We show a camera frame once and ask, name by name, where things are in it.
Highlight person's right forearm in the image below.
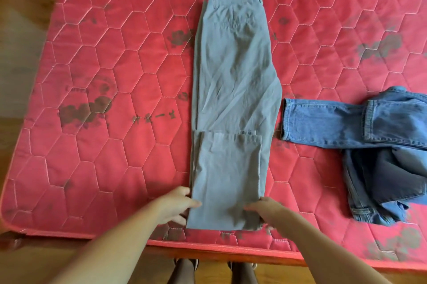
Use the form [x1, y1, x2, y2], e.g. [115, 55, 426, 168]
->
[275, 212, 393, 284]

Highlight person's left leg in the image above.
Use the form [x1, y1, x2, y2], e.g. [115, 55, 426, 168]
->
[166, 258, 200, 284]

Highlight person's right leg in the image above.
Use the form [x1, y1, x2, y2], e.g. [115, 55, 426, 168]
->
[228, 261, 259, 284]

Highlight person's leg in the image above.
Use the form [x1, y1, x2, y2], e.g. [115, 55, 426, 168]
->
[166, 258, 200, 284]
[228, 261, 259, 284]

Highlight person's right hand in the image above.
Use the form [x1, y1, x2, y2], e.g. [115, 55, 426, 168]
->
[243, 196, 287, 238]

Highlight light blue jeans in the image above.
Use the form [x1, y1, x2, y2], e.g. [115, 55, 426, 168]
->
[280, 86, 427, 227]

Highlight grey trousers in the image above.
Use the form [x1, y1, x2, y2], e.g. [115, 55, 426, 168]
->
[185, 0, 283, 231]

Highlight person's left forearm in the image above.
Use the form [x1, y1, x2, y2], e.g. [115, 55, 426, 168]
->
[50, 207, 162, 284]

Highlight person's left hand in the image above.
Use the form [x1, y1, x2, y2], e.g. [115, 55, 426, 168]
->
[152, 186, 202, 227]

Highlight red quilted mattress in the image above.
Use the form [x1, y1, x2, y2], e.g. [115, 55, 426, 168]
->
[0, 0, 427, 271]

